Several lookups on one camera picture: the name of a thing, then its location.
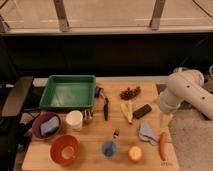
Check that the purple bowl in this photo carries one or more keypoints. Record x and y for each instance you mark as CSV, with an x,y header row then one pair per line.
x,y
41,119

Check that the black remote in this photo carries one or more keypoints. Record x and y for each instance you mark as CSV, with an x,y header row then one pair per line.
x,y
142,111

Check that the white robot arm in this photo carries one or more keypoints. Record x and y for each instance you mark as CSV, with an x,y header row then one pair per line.
x,y
186,86

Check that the black chair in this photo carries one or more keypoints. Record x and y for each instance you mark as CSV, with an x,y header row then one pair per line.
x,y
10,120

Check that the blue grey towel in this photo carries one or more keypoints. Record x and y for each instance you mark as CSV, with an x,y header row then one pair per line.
x,y
146,134

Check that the orange bowl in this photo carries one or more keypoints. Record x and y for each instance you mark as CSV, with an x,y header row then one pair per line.
x,y
64,150

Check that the metal binder clip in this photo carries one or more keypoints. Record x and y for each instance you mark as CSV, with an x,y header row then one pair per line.
x,y
88,114

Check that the blue cup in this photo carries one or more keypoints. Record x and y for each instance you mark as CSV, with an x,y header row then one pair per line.
x,y
109,149

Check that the yellow banana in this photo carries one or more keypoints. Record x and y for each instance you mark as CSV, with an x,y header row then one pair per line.
x,y
126,108

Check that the green plastic tray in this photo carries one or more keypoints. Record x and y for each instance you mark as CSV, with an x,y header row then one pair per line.
x,y
68,92

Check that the white paper cup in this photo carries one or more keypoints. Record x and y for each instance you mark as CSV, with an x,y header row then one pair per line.
x,y
75,120

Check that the blue sponge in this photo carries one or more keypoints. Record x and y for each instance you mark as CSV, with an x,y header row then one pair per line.
x,y
49,126

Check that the red yellow apple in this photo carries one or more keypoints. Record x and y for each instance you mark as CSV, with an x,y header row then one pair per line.
x,y
135,154

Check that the orange carrot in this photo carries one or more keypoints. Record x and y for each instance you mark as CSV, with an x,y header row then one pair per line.
x,y
162,143

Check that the black handled knife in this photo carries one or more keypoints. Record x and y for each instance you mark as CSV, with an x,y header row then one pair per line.
x,y
99,92

